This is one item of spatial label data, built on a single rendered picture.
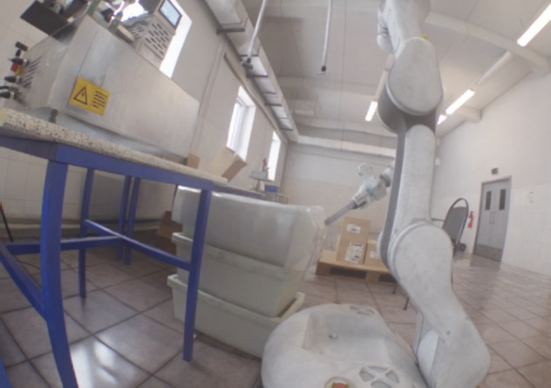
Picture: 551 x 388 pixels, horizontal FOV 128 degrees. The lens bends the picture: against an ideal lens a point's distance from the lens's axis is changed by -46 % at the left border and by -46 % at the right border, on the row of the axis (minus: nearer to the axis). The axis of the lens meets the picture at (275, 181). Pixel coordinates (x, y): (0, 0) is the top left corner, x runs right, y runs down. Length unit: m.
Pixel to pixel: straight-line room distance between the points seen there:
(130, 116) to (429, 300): 0.88
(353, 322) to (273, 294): 0.33
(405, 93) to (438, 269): 0.42
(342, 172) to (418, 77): 10.14
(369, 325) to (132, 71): 1.04
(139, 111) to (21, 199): 1.76
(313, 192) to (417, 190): 10.06
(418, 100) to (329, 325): 0.72
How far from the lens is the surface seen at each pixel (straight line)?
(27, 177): 2.32
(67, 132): 0.43
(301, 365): 0.58
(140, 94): 0.74
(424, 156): 0.64
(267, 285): 0.99
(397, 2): 0.91
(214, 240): 1.08
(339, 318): 0.86
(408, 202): 0.62
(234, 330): 1.14
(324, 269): 2.61
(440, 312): 0.65
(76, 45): 0.62
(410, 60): 0.70
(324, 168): 10.73
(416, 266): 0.58
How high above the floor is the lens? 0.70
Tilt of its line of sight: 4 degrees up
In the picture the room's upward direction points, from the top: 10 degrees clockwise
